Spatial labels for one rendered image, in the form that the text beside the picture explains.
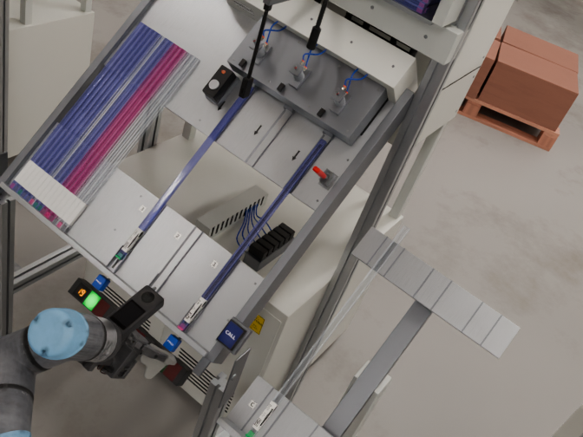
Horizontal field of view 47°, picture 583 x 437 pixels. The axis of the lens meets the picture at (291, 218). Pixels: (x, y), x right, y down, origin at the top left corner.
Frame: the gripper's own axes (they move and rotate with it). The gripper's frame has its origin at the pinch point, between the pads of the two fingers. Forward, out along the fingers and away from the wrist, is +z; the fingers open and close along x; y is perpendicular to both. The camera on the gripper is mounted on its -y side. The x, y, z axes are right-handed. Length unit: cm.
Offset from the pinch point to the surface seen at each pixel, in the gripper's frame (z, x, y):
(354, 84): 4, 0, -67
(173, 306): 9.9, -4.8, -6.1
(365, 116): 4, 6, -62
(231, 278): 9.8, 1.8, -18.3
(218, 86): 5, -26, -50
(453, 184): 226, -6, -121
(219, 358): 10.6, 10.0, -3.7
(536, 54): 285, -21, -238
